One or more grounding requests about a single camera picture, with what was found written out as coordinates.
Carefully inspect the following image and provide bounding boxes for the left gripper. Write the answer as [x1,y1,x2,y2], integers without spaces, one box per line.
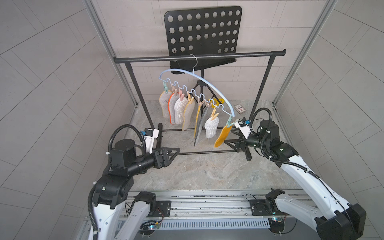
[126,146,180,175]

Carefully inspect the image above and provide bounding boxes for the yellow insole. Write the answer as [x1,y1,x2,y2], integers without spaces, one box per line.
[214,125,233,148]

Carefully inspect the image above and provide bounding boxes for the white black insole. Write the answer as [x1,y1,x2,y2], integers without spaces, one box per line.
[205,117,220,139]

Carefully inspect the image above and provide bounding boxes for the grey dark-edged insole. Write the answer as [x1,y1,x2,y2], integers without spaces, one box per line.
[194,106,211,147]

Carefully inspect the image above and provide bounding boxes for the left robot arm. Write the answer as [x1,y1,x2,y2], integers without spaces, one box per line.
[87,124,180,240]

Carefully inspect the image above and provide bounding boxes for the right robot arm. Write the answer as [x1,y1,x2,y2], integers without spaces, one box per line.
[225,108,367,240]

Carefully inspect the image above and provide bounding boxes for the green clothes peg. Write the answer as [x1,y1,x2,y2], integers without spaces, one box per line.
[226,116,234,128]

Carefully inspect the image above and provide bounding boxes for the yellow clothes peg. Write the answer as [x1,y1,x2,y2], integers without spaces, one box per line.
[210,109,219,121]

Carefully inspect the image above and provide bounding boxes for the beige yellow-edged insole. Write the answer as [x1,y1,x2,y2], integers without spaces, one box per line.
[182,100,195,131]

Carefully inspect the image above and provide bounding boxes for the white dotted insole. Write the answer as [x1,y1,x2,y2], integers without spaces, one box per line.
[174,98,188,125]

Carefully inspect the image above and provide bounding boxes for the grey yellow-edged insole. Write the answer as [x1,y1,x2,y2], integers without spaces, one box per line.
[194,102,203,137]

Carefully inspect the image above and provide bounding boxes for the grey cream-edged insole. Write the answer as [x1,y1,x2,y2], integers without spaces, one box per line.
[159,91,173,119]

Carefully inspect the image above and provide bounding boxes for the grey orange-edged insole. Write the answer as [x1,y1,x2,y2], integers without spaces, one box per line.
[168,91,180,125]

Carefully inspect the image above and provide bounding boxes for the left circuit board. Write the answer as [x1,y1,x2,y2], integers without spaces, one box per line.
[138,221,161,236]

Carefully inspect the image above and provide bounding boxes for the circuit board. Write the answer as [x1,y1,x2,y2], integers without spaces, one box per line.
[138,221,161,236]
[268,217,285,235]

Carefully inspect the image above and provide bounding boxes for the right circuit board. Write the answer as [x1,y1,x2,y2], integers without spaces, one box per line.
[268,217,285,235]

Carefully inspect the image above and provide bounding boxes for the black clothes rack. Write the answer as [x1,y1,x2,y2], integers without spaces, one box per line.
[113,49,287,162]

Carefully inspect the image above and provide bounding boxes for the black music stand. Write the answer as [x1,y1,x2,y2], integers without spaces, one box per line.
[163,5,243,106]

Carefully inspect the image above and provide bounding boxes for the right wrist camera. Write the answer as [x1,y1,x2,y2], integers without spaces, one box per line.
[234,118,251,140]

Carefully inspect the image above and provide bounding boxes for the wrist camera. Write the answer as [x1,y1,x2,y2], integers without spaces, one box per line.
[141,128,159,154]
[234,118,251,140]

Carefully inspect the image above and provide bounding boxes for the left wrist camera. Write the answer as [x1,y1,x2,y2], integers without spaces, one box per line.
[141,128,159,154]

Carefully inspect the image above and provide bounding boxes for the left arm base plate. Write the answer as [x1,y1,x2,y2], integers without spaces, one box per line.
[128,200,172,218]

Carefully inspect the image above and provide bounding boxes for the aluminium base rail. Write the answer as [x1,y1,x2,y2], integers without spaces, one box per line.
[80,189,340,229]

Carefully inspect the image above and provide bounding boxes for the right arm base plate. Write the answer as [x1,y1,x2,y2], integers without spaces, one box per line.
[248,199,284,216]

